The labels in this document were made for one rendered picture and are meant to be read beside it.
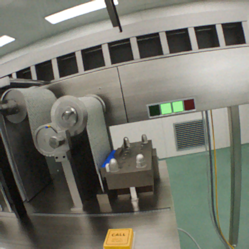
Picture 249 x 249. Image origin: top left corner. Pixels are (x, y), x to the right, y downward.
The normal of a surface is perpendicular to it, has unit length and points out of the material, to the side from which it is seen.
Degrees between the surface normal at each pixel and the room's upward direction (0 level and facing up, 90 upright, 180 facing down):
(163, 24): 90
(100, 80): 90
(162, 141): 90
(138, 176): 90
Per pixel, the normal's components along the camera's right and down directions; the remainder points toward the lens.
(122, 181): -0.14, 0.17
